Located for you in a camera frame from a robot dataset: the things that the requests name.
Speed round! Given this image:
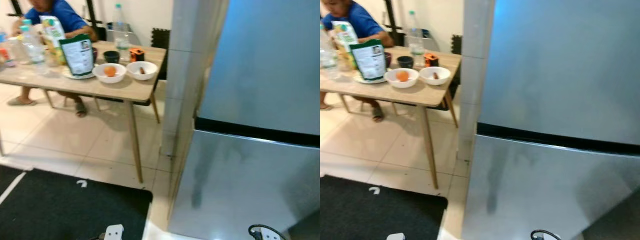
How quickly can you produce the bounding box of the black floor mat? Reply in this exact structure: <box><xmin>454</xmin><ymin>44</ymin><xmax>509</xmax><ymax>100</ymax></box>
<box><xmin>0</xmin><ymin>165</ymin><xmax>154</xmax><ymax>240</ymax></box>
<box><xmin>320</xmin><ymin>175</ymin><xmax>449</xmax><ymax>240</ymax></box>

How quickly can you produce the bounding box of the black metal rack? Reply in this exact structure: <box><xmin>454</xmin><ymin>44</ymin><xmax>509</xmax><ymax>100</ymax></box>
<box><xmin>82</xmin><ymin>0</ymin><xmax>108</xmax><ymax>42</ymax></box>
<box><xmin>382</xmin><ymin>0</ymin><xmax>401</xmax><ymax>46</ymax></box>

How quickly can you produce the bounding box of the white green juice carton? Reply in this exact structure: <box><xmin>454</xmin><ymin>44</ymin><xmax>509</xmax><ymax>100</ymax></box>
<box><xmin>332</xmin><ymin>21</ymin><xmax>359</xmax><ymax>71</ymax></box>
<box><xmin>40</xmin><ymin>15</ymin><xmax>67</xmax><ymax>66</ymax></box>

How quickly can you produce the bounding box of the person in blue shirt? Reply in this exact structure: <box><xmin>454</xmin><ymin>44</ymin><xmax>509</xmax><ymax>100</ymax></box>
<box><xmin>6</xmin><ymin>0</ymin><xmax>99</xmax><ymax>119</ymax></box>
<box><xmin>320</xmin><ymin>0</ymin><xmax>396</xmax><ymax>123</ymax></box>

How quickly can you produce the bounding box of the light wooden table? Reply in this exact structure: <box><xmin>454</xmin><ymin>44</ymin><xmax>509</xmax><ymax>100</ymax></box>
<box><xmin>320</xmin><ymin>46</ymin><xmax>463</xmax><ymax>190</ymax></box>
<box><xmin>0</xmin><ymin>40</ymin><xmax>168</xmax><ymax>184</ymax></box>

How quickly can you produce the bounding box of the clear bottle green cap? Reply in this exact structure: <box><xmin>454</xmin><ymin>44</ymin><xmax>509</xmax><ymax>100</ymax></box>
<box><xmin>113</xmin><ymin>3</ymin><xmax>131</xmax><ymax>52</ymax></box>
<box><xmin>407</xmin><ymin>10</ymin><xmax>425</xmax><ymax>57</ymax></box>

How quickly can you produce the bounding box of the clear bottle orange label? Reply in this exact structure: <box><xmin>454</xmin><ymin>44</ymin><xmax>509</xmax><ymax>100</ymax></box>
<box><xmin>0</xmin><ymin>32</ymin><xmax>17</xmax><ymax>68</ymax></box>

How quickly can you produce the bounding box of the silver fridge main door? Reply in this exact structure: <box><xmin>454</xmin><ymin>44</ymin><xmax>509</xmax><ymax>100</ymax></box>
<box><xmin>461</xmin><ymin>134</ymin><xmax>640</xmax><ymax>240</ymax></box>
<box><xmin>167</xmin><ymin>129</ymin><xmax>321</xmax><ymax>240</ymax></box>

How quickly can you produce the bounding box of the white plate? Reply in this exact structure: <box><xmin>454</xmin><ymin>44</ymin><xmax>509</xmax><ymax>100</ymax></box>
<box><xmin>62</xmin><ymin>67</ymin><xmax>97</xmax><ymax>81</ymax></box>
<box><xmin>353</xmin><ymin>72</ymin><xmax>388</xmax><ymax>85</ymax></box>

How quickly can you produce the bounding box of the green white pouch bag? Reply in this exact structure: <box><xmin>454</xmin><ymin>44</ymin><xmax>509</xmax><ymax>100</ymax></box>
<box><xmin>59</xmin><ymin>34</ymin><xmax>96</xmax><ymax>79</ymax></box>
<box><xmin>349</xmin><ymin>39</ymin><xmax>387</xmax><ymax>82</ymax></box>

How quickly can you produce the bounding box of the silver freezer door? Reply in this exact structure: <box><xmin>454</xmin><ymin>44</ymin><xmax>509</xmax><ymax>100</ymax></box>
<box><xmin>476</xmin><ymin>0</ymin><xmax>640</xmax><ymax>156</ymax></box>
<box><xmin>195</xmin><ymin>0</ymin><xmax>321</xmax><ymax>148</ymax></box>

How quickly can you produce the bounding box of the silver fridge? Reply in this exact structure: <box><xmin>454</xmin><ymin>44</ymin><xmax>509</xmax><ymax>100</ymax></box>
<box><xmin>167</xmin><ymin>0</ymin><xmax>321</xmax><ymax>240</ymax></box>
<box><xmin>461</xmin><ymin>0</ymin><xmax>640</xmax><ymax>240</ymax></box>

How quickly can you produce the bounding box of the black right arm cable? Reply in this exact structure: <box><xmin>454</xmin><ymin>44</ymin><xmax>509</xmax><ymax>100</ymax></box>
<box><xmin>248</xmin><ymin>223</ymin><xmax>287</xmax><ymax>240</ymax></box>
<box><xmin>530</xmin><ymin>229</ymin><xmax>567</xmax><ymax>240</ymax></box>

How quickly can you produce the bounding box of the white ceramic bowl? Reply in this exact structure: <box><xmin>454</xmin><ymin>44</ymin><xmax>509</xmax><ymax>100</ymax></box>
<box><xmin>92</xmin><ymin>63</ymin><xmax>127</xmax><ymax>84</ymax></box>
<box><xmin>384</xmin><ymin>68</ymin><xmax>420</xmax><ymax>89</ymax></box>
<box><xmin>126</xmin><ymin>61</ymin><xmax>159</xmax><ymax>81</ymax></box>
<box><xmin>418</xmin><ymin>66</ymin><xmax>452</xmax><ymax>86</ymax></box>

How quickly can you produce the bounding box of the clear bottle teal cap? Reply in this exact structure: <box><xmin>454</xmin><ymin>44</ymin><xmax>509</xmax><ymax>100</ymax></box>
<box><xmin>320</xmin><ymin>30</ymin><xmax>342</xmax><ymax>81</ymax></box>
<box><xmin>20</xmin><ymin>25</ymin><xmax>48</xmax><ymax>76</ymax></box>

